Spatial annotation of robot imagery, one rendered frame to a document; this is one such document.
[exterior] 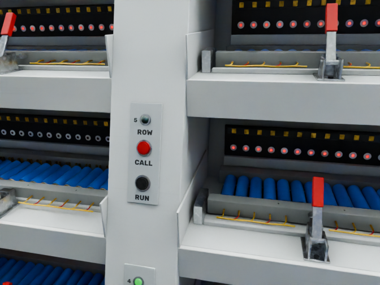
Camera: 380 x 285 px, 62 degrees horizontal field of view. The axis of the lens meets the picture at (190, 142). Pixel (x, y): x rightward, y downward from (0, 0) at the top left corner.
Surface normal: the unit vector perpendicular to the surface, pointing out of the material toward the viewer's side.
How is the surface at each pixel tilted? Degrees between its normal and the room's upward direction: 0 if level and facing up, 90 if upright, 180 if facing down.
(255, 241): 18
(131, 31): 90
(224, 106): 108
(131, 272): 90
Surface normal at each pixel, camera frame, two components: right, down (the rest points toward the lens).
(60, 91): -0.22, 0.36
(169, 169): -0.22, 0.05
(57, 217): -0.02, -0.93
